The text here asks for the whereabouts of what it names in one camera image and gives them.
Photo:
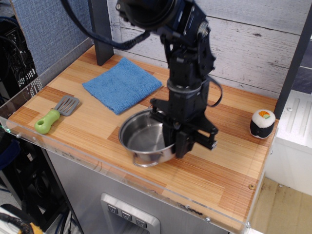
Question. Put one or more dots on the blue folded cloth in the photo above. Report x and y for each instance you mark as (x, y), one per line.
(123, 86)

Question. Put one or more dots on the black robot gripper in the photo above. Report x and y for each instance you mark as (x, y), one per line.
(183, 118)

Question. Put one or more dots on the silver cabinet with button panel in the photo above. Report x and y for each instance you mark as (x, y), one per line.
(164, 199)

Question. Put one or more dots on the plush sushi roll toy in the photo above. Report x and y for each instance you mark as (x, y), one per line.
(262, 123)

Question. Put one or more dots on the dark grey left post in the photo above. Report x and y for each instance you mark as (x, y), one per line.
(100, 23)

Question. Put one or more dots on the stainless steel pot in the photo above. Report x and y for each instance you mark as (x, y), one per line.
(142, 137)

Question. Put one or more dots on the green handled grey spatula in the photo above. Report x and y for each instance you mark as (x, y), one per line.
(64, 107)

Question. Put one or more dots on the white side cabinet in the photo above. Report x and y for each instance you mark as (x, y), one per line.
(290, 160)

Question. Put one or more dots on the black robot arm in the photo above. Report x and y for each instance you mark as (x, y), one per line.
(184, 32)

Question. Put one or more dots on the black equipment rack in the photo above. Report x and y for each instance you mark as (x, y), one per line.
(17, 68)

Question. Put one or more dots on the clear acrylic table guard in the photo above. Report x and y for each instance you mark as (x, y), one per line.
(236, 164)

